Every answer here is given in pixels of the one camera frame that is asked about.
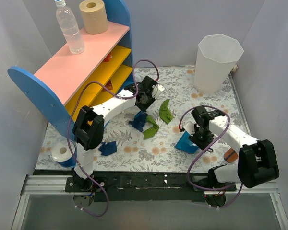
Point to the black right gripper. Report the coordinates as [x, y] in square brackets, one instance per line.
[202, 140]

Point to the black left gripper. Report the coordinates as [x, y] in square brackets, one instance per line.
[144, 103]

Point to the blue plastic dustpan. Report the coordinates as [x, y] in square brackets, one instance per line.
[186, 145]

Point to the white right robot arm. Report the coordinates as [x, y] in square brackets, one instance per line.
[257, 162]

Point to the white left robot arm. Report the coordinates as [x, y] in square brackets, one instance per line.
[88, 129]

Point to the dark blue paper scrap upper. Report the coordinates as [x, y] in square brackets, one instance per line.
[139, 121]

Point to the dark blue paper scrap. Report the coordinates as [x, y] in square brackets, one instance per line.
[139, 121]
[107, 149]

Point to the green paper scrap right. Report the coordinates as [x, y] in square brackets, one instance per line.
[165, 113]

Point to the green paper scrap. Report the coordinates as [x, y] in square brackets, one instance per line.
[165, 113]
[150, 132]

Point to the floral patterned table mat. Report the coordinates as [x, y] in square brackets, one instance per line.
[158, 154]

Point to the orange battery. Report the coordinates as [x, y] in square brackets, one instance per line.
[230, 156]

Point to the green paper scrap left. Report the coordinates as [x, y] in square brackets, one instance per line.
[150, 132]

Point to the red scrap on shelf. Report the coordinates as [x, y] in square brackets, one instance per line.
[108, 57]

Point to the dark blue paper scrap lower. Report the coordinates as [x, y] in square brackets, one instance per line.
[107, 149]

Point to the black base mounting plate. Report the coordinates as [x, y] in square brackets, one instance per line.
[137, 186]

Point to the blue wooden shelf unit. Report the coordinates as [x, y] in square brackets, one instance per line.
[68, 81]

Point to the white octagonal waste bin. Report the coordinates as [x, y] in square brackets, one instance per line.
[216, 56]

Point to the brown paper roll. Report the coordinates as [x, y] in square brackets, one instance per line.
[94, 16]

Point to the clear plastic water bottle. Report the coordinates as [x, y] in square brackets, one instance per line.
[69, 27]

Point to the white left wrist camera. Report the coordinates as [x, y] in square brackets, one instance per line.
[157, 90]

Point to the aluminium rail frame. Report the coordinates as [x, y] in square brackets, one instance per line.
[143, 201]

